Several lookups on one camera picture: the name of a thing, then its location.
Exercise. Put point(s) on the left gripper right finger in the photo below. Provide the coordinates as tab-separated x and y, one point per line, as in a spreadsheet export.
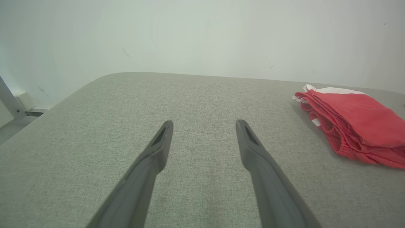
269	183

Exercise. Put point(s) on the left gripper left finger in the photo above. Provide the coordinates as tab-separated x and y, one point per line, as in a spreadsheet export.
139	183

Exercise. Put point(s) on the red shorts with white stripe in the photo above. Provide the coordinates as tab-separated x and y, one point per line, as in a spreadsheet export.
364	123

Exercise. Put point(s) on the white wall baseboard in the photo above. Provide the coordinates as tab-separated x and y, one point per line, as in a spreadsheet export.
25	101

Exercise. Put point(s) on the grey metal post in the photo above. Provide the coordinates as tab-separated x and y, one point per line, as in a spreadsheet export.
9	101

